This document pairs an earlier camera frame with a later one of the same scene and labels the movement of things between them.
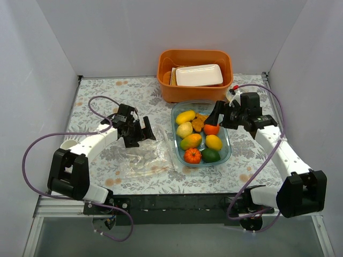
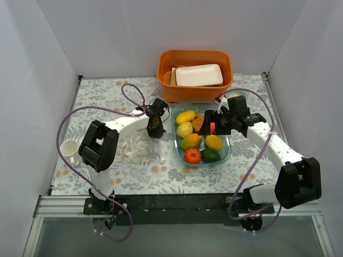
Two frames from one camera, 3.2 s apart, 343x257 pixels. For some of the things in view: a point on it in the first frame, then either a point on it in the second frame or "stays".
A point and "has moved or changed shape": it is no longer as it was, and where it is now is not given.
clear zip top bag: [151, 158] has moved or changed shape
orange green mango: [191, 141] stays
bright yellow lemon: [213, 142] stays
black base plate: [216, 208] stays
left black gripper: [136, 133] to [156, 129]
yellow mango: [185, 116] stays
